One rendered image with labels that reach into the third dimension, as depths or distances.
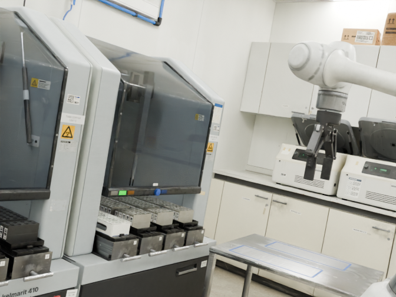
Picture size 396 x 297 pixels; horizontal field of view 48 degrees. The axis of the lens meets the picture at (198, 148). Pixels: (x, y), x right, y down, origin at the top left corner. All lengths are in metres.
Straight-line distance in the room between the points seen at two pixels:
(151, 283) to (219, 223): 2.34
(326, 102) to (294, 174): 2.50
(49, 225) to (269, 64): 3.20
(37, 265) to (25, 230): 0.12
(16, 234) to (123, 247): 0.43
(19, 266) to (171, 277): 0.80
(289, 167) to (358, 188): 0.61
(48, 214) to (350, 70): 1.07
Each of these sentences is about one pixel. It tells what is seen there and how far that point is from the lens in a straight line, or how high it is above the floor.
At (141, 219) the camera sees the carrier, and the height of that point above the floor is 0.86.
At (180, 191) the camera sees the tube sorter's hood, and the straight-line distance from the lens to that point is 2.05.
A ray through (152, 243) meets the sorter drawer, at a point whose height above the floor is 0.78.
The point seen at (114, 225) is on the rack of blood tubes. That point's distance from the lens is 1.76.
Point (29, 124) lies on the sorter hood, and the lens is 1.49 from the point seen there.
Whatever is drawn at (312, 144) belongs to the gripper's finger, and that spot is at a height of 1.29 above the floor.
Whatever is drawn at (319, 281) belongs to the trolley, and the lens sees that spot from 1.70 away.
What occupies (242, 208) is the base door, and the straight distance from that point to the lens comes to 4.11.
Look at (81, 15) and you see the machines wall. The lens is 3.01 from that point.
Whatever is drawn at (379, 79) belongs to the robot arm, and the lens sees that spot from 1.25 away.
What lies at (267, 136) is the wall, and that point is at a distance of 4.70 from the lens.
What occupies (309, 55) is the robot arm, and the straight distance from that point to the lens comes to 1.23.
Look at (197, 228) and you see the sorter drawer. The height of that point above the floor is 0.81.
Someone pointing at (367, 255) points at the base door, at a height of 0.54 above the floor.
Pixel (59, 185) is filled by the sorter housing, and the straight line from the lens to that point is 1.61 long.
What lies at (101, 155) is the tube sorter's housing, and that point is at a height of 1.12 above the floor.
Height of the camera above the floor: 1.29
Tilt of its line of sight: 3 degrees down
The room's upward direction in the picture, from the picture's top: 10 degrees clockwise
